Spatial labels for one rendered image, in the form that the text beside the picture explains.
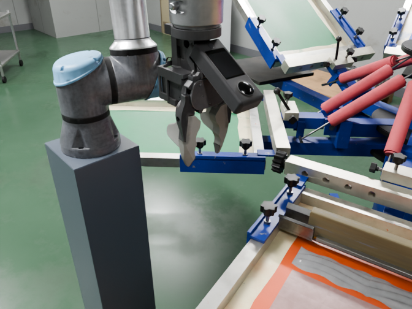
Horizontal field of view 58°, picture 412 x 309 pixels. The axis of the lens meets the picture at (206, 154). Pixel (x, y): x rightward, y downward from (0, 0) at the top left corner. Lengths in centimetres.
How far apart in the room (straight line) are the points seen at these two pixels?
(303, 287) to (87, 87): 68
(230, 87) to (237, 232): 206
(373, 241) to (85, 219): 71
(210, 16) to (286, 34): 166
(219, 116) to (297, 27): 168
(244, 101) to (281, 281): 57
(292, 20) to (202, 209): 137
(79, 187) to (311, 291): 60
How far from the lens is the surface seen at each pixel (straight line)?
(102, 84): 91
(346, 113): 153
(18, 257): 260
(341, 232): 101
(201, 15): 51
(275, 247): 104
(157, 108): 183
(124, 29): 93
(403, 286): 105
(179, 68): 57
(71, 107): 93
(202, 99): 55
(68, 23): 815
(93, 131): 94
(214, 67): 51
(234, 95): 49
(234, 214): 265
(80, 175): 94
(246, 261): 95
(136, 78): 92
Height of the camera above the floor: 167
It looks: 30 degrees down
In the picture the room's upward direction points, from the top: straight up
